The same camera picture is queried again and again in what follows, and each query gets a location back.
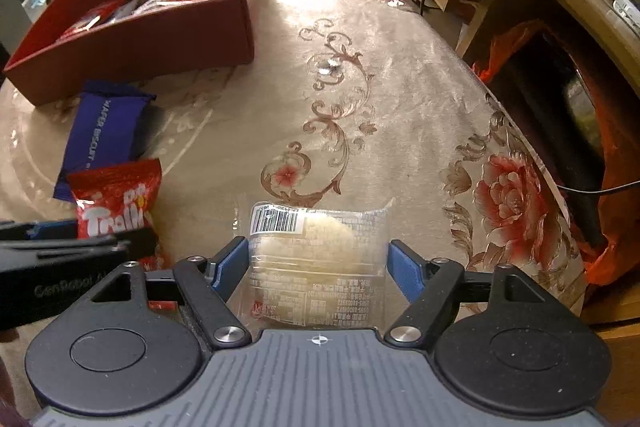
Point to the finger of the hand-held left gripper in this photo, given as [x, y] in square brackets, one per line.
[50, 230]
[137, 243]

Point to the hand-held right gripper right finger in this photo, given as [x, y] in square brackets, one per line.
[406, 266]

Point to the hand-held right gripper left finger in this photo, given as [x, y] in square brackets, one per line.
[227, 263]

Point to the red gummy candy packet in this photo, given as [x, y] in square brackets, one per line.
[117, 202]

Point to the clear bread packet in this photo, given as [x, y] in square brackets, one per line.
[320, 257]

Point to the red cardboard box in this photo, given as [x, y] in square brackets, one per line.
[160, 37]

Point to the blue wafer biscuit packet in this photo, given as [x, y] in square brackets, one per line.
[102, 127]

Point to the beige floral tablecloth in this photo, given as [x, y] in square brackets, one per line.
[350, 107]

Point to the red snack packet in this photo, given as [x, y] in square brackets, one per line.
[95, 19]

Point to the orange plastic bag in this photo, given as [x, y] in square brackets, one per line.
[617, 217]

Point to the white power strip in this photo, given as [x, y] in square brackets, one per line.
[627, 7]

